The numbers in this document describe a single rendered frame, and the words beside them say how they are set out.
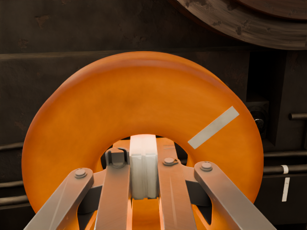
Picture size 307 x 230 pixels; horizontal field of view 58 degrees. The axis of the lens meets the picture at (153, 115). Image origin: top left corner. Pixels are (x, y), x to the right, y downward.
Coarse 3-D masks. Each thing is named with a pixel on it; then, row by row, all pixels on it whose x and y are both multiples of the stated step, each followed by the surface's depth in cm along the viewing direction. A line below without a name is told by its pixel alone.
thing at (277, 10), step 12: (240, 0) 30; (252, 0) 30; (264, 0) 30; (276, 0) 30; (288, 0) 30; (300, 0) 30; (264, 12) 31; (276, 12) 31; (288, 12) 31; (300, 12) 31
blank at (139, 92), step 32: (96, 64) 16; (128, 64) 15; (160, 64) 15; (192, 64) 16; (64, 96) 15; (96, 96) 15; (128, 96) 15; (160, 96) 15; (192, 96) 16; (224, 96) 16; (32, 128) 16; (64, 128) 16; (96, 128) 16; (128, 128) 16; (160, 128) 16; (192, 128) 16; (224, 128) 16; (256, 128) 17; (32, 160) 17; (64, 160) 17; (96, 160) 17; (192, 160) 17; (224, 160) 17; (256, 160) 17; (32, 192) 17; (256, 192) 18
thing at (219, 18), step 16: (176, 0) 32; (192, 0) 32; (208, 0) 32; (224, 0) 32; (208, 16) 32; (224, 16) 32; (240, 16) 32; (256, 16) 32; (224, 32) 33; (240, 32) 33; (256, 32) 33; (272, 32) 33; (288, 32) 33; (304, 32) 33; (272, 48) 34; (288, 48) 34; (304, 48) 34
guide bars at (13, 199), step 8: (264, 168) 40; (272, 168) 40; (280, 168) 40; (288, 168) 40; (296, 168) 40; (304, 168) 40; (0, 200) 40; (8, 200) 40; (16, 200) 40; (24, 200) 40
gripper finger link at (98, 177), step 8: (120, 144) 17; (128, 144) 17; (96, 176) 14; (104, 176) 14; (96, 184) 14; (88, 192) 13; (96, 192) 14; (88, 200) 14; (96, 200) 14; (80, 208) 14; (88, 208) 14; (96, 208) 14
